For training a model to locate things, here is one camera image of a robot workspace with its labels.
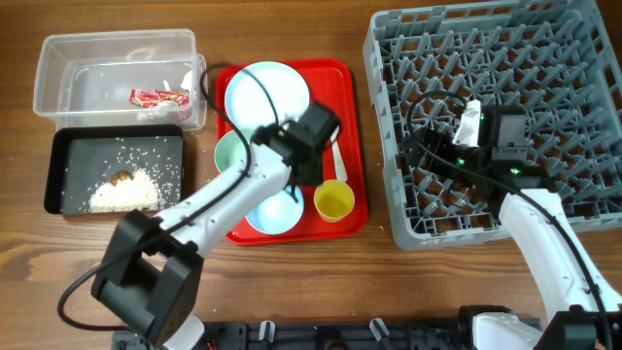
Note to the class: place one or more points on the white plastic spoon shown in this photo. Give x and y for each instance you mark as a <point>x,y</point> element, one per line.
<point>339,165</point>

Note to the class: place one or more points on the yellow cup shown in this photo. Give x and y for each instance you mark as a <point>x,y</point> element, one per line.
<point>334,200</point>

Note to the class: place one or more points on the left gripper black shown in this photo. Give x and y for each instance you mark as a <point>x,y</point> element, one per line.
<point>316,174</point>

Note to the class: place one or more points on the red snack wrapper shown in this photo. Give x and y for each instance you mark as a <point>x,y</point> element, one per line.
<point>155,98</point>

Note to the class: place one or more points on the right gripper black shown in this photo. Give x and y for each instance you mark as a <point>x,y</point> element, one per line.
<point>439,140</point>

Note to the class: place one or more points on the brown food scrap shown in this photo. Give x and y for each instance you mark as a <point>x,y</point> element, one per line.
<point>120,176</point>

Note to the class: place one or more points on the clear plastic bin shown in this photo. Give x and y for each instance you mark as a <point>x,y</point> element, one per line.
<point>86,79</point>

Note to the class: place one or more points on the light blue bowl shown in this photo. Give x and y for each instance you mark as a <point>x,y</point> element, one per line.
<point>279,213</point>

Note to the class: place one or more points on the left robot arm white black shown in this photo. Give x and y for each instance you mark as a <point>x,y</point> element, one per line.
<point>150,273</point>

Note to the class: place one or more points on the grey dishwasher rack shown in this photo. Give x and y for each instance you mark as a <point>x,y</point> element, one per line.
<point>553,59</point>

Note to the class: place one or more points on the white rice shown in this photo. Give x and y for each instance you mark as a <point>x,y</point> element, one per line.
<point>141,193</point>

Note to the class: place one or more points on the red serving tray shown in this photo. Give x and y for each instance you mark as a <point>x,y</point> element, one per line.
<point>330,82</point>

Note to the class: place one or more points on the light blue plate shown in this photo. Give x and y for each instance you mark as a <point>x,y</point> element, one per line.
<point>263,91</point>

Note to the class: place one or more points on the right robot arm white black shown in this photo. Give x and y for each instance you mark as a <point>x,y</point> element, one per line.
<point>488,152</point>

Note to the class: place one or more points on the black tray bin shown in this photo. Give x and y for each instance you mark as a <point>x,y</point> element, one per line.
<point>84,158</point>

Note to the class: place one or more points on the green bowl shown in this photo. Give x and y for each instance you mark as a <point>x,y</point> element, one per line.
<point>229,149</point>

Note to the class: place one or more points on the white tissue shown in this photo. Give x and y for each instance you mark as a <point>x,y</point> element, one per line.
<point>186,83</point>

